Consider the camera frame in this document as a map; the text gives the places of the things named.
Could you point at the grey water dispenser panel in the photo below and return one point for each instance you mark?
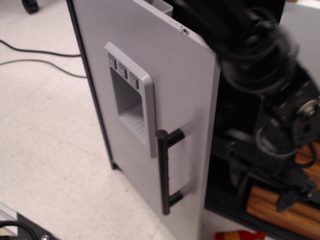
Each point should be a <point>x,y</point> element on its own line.
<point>134,93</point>

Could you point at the wooden basket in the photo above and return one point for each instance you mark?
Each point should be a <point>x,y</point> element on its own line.
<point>300,219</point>
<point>304,156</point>

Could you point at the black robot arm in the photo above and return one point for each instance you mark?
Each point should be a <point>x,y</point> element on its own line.
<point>268,113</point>

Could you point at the lower wooden basket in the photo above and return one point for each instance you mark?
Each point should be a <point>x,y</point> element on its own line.
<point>300,219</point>

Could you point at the upper wooden basket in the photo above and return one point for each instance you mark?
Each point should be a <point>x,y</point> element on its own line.
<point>304,156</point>

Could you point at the aluminium rail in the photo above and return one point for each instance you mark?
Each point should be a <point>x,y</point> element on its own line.
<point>8,214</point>

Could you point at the grey toy fridge door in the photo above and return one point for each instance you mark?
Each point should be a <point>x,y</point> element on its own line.
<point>185,74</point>

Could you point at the wooden countertop edge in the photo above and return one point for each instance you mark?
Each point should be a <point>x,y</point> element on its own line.
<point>293,1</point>

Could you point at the black caster wheel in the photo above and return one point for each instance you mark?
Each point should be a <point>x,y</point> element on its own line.
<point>30,6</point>

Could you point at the red toy ketchup bottle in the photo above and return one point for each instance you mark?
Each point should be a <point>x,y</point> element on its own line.
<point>240,235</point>

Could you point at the black bar door handle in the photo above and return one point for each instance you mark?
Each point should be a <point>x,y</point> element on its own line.
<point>165,141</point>

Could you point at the dark grey fridge cabinet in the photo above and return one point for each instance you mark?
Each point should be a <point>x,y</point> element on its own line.
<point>210,104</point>

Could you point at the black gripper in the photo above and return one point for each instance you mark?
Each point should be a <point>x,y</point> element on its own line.
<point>244,158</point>

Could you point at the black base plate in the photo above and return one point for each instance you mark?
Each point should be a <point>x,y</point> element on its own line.
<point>41,233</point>

